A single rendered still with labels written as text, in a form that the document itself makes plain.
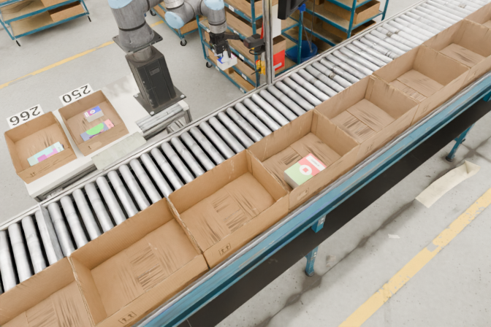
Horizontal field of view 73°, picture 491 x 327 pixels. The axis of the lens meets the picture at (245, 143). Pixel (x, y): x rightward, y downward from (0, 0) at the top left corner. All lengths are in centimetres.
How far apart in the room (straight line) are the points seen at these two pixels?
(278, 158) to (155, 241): 67
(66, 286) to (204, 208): 60
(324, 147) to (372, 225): 98
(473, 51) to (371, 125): 93
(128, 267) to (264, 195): 63
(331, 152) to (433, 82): 79
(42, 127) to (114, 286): 127
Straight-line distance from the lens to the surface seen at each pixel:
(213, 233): 142
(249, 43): 198
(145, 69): 201
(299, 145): 165
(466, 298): 250
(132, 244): 151
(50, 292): 156
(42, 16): 540
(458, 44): 251
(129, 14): 188
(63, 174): 208
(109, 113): 227
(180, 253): 142
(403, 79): 212
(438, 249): 255
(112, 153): 203
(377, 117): 184
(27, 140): 239
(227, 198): 150
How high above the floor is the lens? 216
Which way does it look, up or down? 49 degrees down
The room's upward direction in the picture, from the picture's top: 7 degrees counter-clockwise
